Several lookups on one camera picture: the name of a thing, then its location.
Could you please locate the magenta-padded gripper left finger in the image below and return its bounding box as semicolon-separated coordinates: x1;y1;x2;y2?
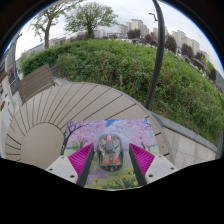
45;143;95;188

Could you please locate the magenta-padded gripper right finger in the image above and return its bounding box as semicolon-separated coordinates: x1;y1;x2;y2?
128;143;179;187

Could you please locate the grey transparent computer mouse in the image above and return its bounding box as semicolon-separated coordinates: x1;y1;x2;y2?
97;133;124;173

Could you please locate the cherry blossom print mouse pad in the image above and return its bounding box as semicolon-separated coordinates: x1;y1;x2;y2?
59;117;163;191

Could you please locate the brown slatted wooden chair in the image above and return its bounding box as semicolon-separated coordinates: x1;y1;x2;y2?
16;63;59;104

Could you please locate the green hedge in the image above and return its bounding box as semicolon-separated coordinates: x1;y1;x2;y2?
19;39;224;144

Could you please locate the black curved parasol pole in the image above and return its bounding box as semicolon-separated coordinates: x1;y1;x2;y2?
144;0;167;111

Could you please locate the thin sparse-leaved tree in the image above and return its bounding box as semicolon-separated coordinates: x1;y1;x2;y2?
31;1;81;49

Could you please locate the group of beige apartment buildings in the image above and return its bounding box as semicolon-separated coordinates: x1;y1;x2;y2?
116;18;201;56

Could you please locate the round leafy green tree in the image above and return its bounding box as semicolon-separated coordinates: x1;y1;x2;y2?
64;1;119;39

